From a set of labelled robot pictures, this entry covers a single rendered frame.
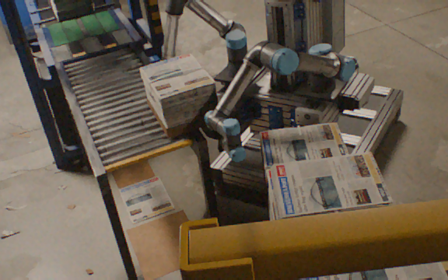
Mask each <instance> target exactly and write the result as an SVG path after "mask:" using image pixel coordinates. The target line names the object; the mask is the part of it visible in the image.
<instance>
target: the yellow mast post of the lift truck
mask: <svg viewBox="0 0 448 280"><path fill-rule="evenodd" d="M216 227H219V222H218V219H217V218H211V219H199V220H191V221H186V222H184V223H182V224H181V226H180V257H179V267H180V274H181V278H182V280H255V277H254V271H253V265H252V259H251V257H248V258H240V259H234V260H227V261H213V262H207V263H200V264H189V231H190V230H196V229H208V228H216Z"/></svg>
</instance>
